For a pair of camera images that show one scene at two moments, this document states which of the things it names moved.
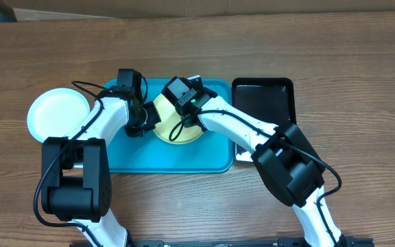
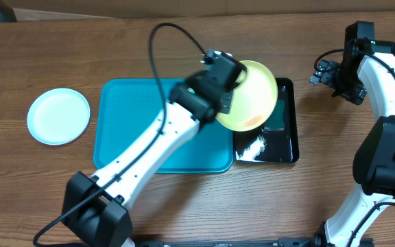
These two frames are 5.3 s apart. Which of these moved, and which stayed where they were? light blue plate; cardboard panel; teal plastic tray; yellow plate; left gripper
Moved: yellow plate; left gripper
Stayed: cardboard panel; light blue plate; teal plastic tray
